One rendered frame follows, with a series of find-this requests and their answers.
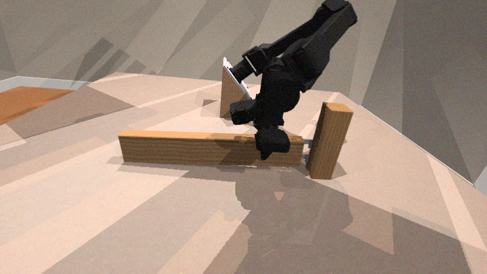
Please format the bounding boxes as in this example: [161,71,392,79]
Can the wooden post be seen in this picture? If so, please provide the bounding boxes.
[306,102,353,179]

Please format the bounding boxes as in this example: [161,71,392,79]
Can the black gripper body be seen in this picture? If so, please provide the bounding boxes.
[256,93,290,153]

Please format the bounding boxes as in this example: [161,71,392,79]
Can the wooden side rail with metal hooks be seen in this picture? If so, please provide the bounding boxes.
[118,130,313,167]

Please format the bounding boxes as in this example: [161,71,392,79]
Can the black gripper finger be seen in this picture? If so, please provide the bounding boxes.
[253,120,261,130]
[261,151,272,160]

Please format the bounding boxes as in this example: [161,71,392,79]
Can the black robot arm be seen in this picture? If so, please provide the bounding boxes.
[229,0,358,125]

